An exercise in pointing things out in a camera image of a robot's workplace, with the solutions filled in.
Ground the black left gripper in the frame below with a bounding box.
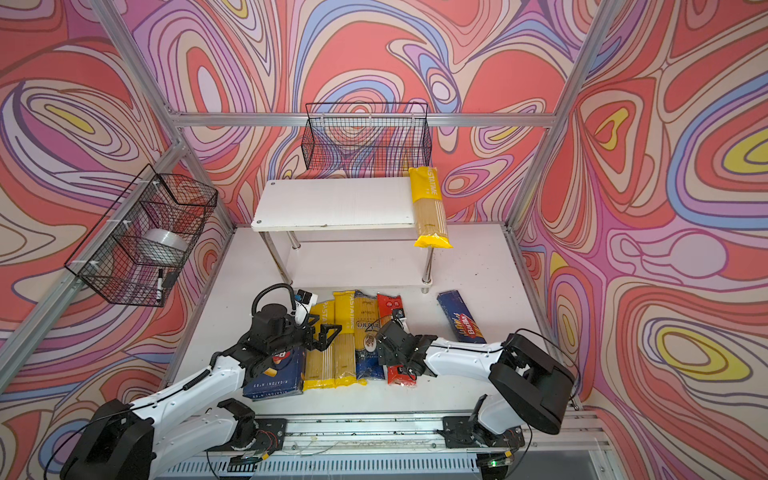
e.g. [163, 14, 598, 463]
[266, 313, 341, 359]

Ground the red spaghetti bag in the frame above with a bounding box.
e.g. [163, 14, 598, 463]
[377, 293, 417, 387]

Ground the yellow pastatime bag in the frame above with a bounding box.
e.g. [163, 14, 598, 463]
[409, 166, 453, 249]
[332, 290, 367, 387]
[303, 300, 335, 391]

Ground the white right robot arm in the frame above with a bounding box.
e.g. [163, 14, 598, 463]
[376, 321, 576, 436]

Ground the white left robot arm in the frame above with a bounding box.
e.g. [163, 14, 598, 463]
[59, 304, 343, 479]

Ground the white two-tier shelf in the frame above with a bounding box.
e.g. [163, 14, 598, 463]
[251, 177, 435, 292]

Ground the blue Ankara spaghetti bag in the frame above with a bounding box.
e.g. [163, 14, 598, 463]
[353, 291, 385, 381]

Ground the blue Barilla rigatoni box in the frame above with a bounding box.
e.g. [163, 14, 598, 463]
[243, 346, 307, 401]

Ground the blue Barilla spaghetti box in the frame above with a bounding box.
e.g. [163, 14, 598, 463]
[437, 290, 486, 344]

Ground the silver tape roll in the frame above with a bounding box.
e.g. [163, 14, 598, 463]
[143, 228, 188, 251]

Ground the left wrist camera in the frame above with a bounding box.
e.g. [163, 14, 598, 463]
[294, 289, 318, 310]

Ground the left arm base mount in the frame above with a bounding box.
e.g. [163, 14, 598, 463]
[227, 418, 288, 454]

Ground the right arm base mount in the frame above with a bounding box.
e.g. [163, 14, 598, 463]
[436, 416, 525, 452]

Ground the black wire basket back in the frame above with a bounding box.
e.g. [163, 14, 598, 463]
[301, 101, 432, 178]

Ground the black wire basket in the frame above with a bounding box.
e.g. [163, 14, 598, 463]
[301, 101, 432, 178]
[64, 166, 218, 308]

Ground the black wire basket left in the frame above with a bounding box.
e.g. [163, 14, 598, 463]
[64, 166, 218, 308]

